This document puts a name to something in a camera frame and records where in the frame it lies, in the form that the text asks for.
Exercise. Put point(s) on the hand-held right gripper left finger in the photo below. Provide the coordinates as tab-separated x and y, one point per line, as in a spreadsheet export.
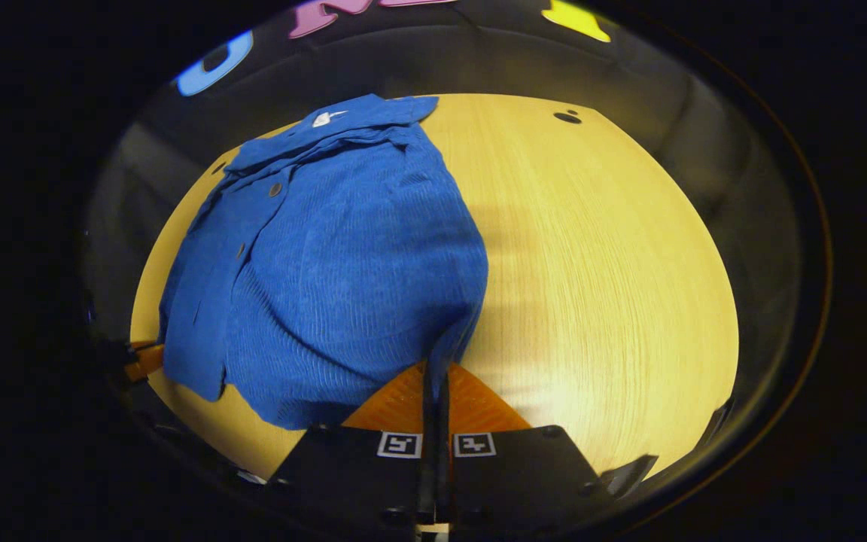
358	482

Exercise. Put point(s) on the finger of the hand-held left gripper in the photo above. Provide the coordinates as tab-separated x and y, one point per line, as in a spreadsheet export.
144	361

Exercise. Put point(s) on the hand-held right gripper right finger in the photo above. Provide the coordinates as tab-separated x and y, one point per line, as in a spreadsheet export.
524	474

